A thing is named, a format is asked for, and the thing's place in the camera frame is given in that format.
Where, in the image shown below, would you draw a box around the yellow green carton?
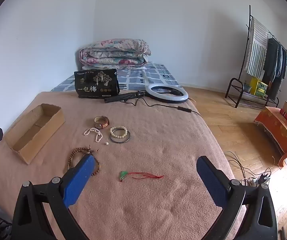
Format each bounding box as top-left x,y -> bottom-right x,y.
250,77 -> 269,97

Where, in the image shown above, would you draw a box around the folded floral quilt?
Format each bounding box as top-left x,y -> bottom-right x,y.
79,39 -> 151,68

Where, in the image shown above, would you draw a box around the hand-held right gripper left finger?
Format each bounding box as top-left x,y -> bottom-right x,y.
11,154 -> 96,240

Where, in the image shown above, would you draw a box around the white pearl necklace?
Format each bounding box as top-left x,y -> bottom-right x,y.
84,127 -> 103,143

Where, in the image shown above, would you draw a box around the cardboard box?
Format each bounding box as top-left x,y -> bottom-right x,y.
4,103 -> 66,165

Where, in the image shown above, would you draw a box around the blue checked bedsheet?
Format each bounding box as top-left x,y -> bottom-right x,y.
51,63 -> 180,92

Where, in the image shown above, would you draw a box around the thin blue-grey bangle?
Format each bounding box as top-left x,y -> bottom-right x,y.
110,130 -> 131,144

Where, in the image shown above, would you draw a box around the green pendant with red cord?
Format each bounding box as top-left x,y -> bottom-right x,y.
119,170 -> 164,182

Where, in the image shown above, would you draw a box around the white ring light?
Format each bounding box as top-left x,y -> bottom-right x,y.
145,84 -> 189,104

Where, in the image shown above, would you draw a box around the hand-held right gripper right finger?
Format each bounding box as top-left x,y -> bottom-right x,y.
196,156 -> 278,240

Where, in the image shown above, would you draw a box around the white power strip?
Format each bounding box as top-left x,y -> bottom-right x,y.
241,177 -> 259,187

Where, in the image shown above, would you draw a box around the brown wooden bead mala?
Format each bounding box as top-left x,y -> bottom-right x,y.
67,144 -> 101,177

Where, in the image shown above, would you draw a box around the black gift bag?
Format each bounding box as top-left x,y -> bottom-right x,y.
74,69 -> 120,99

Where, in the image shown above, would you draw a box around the black ring light cable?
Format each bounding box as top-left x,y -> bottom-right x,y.
122,96 -> 201,117

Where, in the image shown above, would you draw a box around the striped towel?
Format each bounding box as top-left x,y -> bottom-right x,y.
243,17 -> 269,79

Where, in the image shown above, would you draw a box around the tangled floor cables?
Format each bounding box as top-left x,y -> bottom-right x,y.
225,151 -> 277,183

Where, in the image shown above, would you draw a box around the orange cloth covered table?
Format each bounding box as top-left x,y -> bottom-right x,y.
254,106 -> 287,167

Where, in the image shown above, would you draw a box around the black metal clothes rack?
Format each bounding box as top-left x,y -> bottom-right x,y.
225,5 -> 287,108

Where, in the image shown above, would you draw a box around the dark hanging garment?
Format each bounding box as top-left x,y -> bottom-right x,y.
262,37 -> 279,100

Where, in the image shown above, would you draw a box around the blue-grey hanging garment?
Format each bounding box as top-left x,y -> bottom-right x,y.
276,42 -> 287,80

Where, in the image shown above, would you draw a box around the cream bead bracelet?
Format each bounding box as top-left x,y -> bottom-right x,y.
109,126 -> 128,139

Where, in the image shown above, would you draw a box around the pink blanket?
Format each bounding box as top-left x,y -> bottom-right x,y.
0,91 -> 234,240

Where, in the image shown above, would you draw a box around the black folded tripod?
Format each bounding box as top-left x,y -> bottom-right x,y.
104,91 -> 147,103

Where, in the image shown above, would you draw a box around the brown strap wristwatch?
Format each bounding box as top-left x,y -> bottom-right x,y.
94,116 -> 110,130

